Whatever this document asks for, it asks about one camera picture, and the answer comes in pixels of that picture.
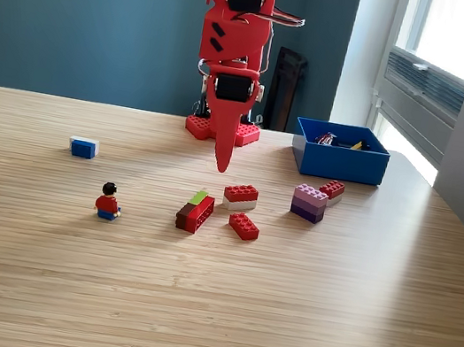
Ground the brown red green brick stack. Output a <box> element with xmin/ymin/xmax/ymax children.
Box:
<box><xmin>173</xmin><ymin>186</ymin><xmax>218</xmax><ymax>238</ymax></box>

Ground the dark red toy car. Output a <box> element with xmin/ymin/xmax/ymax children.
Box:
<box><xmin>313</xmin><ymin>129</ymin><xmax>339</xmax><ymax>149</ymax></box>

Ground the small red and white brick stack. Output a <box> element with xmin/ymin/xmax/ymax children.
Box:
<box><xmin>315</xmin><ymin>178</ymin><xmax>347</xmax><ymax>210</ymax></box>

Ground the yellow toy digger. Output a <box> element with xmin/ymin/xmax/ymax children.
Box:
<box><xmin>349</xmin><ymin>138</ymin><xmax>372</xmax><ymax>154</ymax></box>

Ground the blue plastic bin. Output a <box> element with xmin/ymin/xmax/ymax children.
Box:
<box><xmin>286</xmin><ymin>115</ymin><xmax>396</xmax><ymax>189</ymax></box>

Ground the black table clamp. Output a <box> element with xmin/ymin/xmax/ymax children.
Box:
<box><xmin>191</xmin><ymin>90</ymin><xmax>211</xmax><ymax>120</ymax></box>

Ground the black chair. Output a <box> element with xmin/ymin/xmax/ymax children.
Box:
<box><xmin>260</xmin><ymin>45</ymin><xmax>312</xmax><ymax>135</ymax></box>

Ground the large red and white brick stack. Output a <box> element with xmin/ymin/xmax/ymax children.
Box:
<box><xmin>220</xmin><ymin>180</ymin><xmax>261</xmax><ymax>214</ymax></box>

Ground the flat red brick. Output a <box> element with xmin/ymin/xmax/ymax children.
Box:
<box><xmin>225</xmin><ymin>210</ymin><xmax>263</xmax><ymax>244</ymax></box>

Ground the pink and purple brick stack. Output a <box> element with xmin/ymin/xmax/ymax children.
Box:
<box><xmin>288</xmin><ymin>181</ymin><xmax>331</xmax><ymax>226</ymax></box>

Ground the toy figure red shirt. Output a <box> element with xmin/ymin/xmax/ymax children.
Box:
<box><xmin>92</xmin><ymin>180</ymin><xmax>127</xmax><ymax>224</ymax></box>

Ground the blue and white brick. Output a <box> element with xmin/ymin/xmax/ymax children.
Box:
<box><xmin>66</xmin><ymin>135</ymin><xmax>101</xmax><ymax>161</ymax></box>

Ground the grey ventilation unit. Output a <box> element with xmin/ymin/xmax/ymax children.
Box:
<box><xmin>361</xmin><ymin>44</ymin><xmax>464</xmax><ymax>171</ymax></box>

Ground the window with white frame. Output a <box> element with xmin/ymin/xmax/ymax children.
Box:
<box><xmin>384</xmin><ymin>0</ymin><xmax>464</xmax><ymax>84</ymax></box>

